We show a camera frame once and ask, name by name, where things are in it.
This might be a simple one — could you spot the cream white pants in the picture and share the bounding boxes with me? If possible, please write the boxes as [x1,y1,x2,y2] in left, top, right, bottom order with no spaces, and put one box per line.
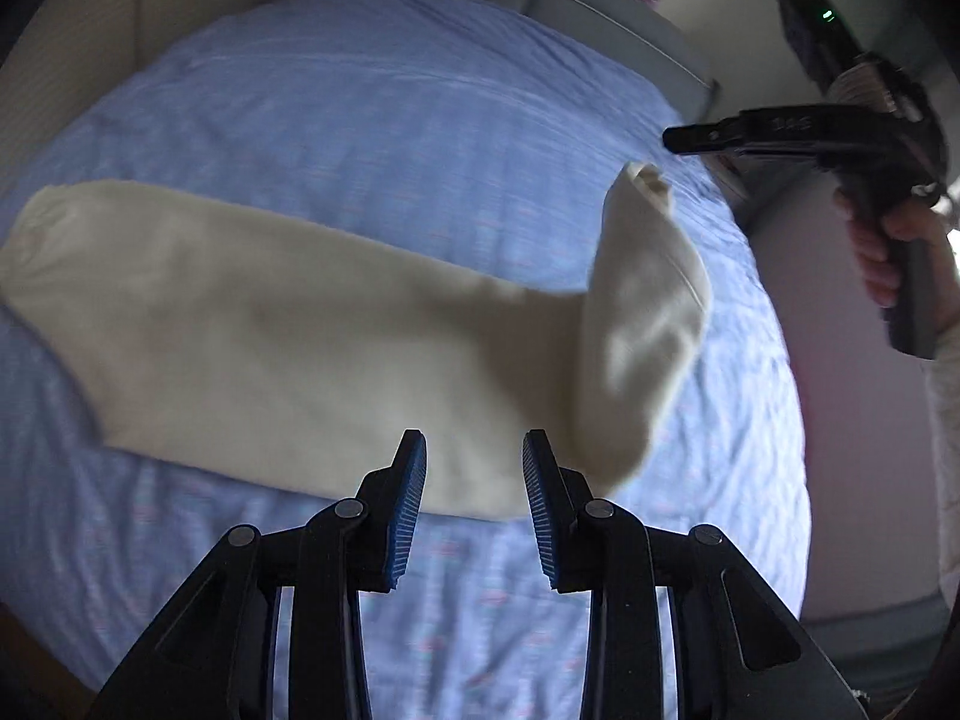
[2,163,711,520]

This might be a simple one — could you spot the person's right hand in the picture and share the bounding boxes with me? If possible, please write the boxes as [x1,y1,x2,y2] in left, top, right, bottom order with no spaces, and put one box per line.
[833,188,958,333]

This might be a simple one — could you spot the blue floral bed sheet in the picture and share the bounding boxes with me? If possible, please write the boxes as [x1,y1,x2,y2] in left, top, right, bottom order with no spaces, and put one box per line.
[2,0,811,688]

